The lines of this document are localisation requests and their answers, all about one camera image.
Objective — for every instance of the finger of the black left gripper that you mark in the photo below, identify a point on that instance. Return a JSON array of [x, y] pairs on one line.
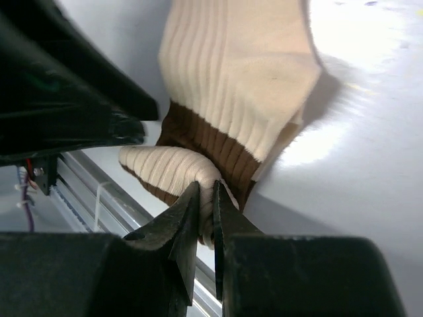
[[46, 109], [43, 22]]

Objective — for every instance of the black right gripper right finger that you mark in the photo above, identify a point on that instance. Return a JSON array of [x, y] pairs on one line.
[[258, 274]]

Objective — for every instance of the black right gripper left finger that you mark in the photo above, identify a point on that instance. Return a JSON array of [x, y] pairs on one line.
[[148, 272]]

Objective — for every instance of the cream and brown sock pair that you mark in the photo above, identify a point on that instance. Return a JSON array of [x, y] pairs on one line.
[[238, 75]]

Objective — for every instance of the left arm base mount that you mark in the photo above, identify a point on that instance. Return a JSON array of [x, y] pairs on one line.
[[43, 171]]

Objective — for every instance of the aluminium front rail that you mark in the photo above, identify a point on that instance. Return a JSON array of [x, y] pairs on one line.
[[90, 201]]

